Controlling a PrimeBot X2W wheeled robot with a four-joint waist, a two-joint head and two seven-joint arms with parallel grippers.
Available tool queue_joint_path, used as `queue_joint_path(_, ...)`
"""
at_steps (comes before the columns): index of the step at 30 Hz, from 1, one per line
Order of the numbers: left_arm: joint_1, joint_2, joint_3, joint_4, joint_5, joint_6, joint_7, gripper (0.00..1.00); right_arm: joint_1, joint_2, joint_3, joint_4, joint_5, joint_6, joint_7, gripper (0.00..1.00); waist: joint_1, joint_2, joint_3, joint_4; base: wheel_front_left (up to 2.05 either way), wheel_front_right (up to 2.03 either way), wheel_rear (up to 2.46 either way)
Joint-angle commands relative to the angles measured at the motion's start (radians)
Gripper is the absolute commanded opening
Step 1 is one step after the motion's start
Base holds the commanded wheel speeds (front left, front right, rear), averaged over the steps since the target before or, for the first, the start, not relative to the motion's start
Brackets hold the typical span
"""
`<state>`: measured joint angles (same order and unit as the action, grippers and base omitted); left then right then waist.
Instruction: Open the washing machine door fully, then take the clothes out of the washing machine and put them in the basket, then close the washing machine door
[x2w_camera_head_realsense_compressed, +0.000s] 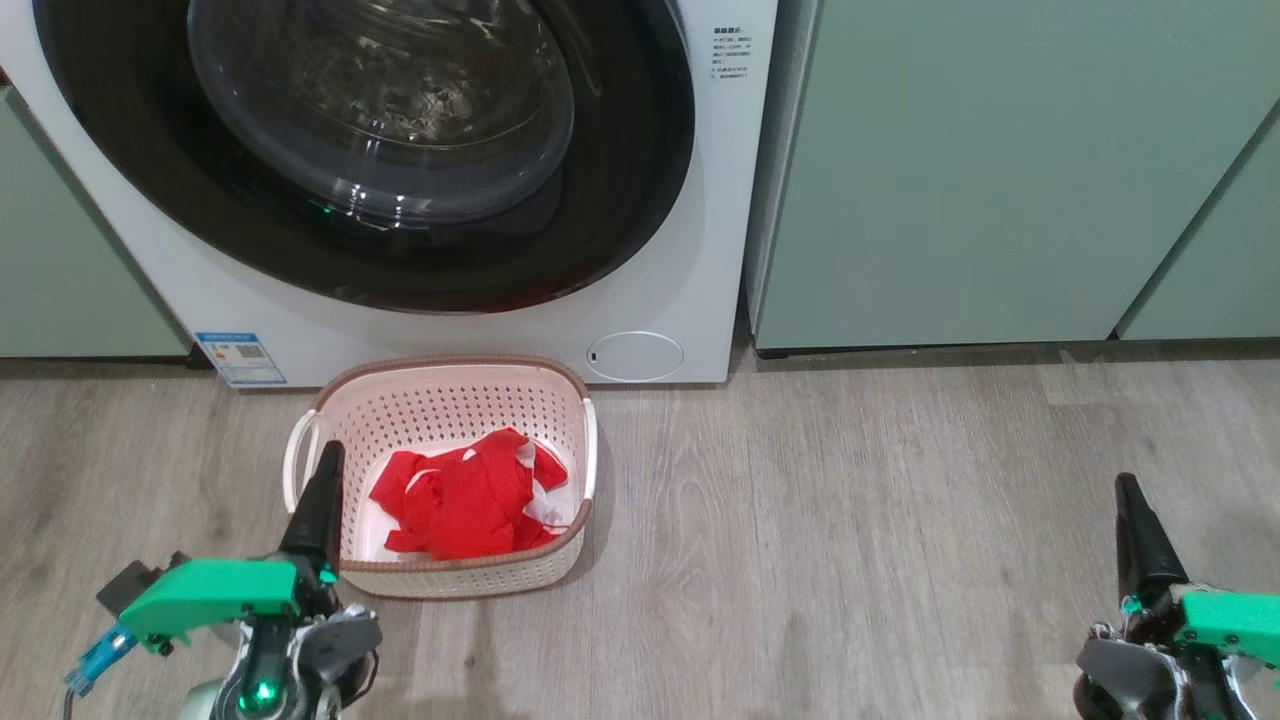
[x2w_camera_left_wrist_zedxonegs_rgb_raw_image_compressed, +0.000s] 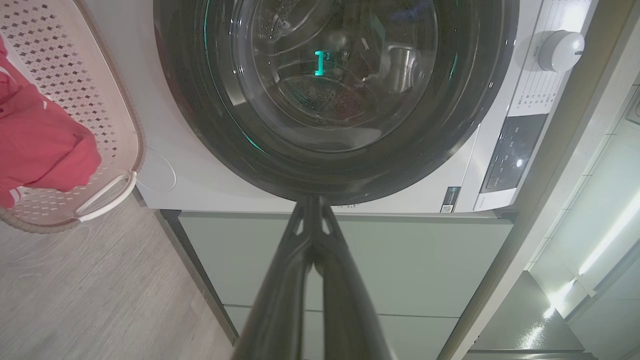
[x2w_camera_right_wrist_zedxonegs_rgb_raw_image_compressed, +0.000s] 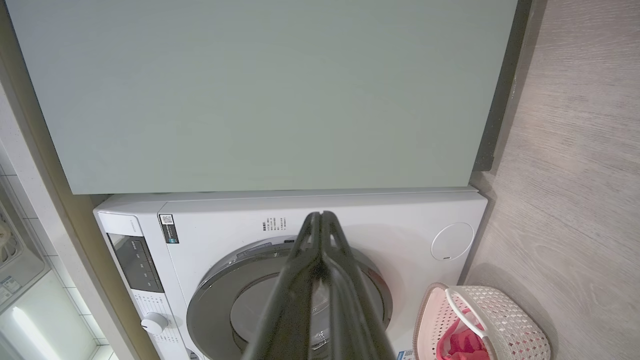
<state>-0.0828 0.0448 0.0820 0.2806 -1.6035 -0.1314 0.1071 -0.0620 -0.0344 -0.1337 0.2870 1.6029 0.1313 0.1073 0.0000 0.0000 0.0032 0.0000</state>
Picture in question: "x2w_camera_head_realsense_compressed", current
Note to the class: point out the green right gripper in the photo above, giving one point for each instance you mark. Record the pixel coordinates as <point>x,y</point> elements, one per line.
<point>1235,620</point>

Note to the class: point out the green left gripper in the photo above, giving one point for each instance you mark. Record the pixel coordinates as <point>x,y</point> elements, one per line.
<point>220,590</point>

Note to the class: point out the red white garment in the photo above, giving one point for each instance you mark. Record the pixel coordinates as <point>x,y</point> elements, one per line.
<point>470,500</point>

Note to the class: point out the black glass washing machine door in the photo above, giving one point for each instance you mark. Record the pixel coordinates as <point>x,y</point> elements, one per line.
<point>380,100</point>

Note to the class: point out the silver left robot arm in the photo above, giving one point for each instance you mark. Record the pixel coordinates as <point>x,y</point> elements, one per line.
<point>340,640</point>

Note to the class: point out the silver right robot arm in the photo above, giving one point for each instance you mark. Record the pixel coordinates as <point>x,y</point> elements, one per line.
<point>1130,665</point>

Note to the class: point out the cream perforated laundry basket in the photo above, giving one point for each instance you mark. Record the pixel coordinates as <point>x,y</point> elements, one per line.
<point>450,400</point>

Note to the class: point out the white washing machine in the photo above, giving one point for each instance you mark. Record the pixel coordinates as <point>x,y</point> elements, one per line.
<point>690,250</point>

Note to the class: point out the narrow pale green cabinet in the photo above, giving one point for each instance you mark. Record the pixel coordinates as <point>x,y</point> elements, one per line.
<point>1220,260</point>

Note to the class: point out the round filter cover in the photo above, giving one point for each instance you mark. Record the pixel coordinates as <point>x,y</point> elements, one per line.
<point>635,357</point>

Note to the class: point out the pale green cabinet beside label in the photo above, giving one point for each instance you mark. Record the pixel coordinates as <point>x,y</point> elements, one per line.
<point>60,260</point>

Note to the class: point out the wide pale green cabinet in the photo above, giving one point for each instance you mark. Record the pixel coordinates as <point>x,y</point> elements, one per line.
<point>950,170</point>

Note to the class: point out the small printed text label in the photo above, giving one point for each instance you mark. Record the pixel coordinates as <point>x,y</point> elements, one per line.
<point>732,55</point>

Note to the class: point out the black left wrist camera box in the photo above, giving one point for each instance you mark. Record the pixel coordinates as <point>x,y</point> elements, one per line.
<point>130,585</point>

